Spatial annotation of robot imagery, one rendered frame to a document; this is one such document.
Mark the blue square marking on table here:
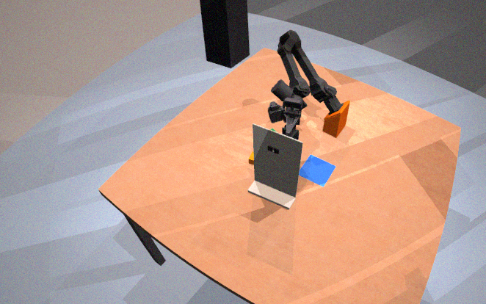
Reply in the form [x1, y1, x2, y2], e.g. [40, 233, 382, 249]
[299, 155, 336, 187]

